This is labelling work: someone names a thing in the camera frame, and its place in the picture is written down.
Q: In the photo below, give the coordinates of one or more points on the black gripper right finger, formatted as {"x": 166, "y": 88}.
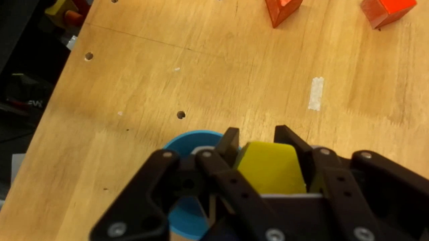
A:
{"x": 357, "y": 192}

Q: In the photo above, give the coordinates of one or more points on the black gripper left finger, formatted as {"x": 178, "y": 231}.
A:
{"x": 222, "y": 188}

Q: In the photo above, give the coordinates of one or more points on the yellow pentagonal wooden block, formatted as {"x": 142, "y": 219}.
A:
{"x": 269, "y": 169}

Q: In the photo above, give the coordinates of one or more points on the orange cube block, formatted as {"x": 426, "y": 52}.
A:
{"x": 383, "y": 10}

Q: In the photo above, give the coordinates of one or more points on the orange triangular prism block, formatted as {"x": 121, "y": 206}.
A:
{"x": 279, "y": 11}

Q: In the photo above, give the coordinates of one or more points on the white tape strip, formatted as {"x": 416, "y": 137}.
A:
{"x": 316, "y": 94}

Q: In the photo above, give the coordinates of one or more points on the yellow and orange tool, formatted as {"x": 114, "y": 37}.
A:
{"x": 58, "y": 9}

